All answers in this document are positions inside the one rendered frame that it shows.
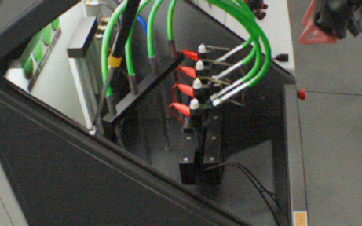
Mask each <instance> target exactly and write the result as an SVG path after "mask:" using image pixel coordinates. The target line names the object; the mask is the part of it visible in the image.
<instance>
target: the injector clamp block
mask: <svg viewBox="0 0 362 226"><path fill-rule="evenodd" d="M219 91H221V87H220V86H211V90H210V97H211V96H213V95H214V94H216V93H217V92H219ZM225 113H226V104H225V105H222V106H220V107H219V108H216V107H215V106H214V109H209V115H208V118H209V119H210V120H211V124H210V125H208V126H207V141H206V147H205V151H204V160H203V165H204V170H205V169H207V168H209V167H212V166H217V165H220V164H222V163H224V162H225V156H226V140H225ZM178 165H179V170H180V174H181V183H182V184H183V185H196V184H197V178H198V172H199V162H198V156H197V151H196V139H195V136H194V131H192V133H184V131H183V135H182V140H181V152H180V156H179V161H178ZM222 171H225V166H222V167H220V168H217V169H212V170H205V176H206V185H221V175H222Z"/></svg>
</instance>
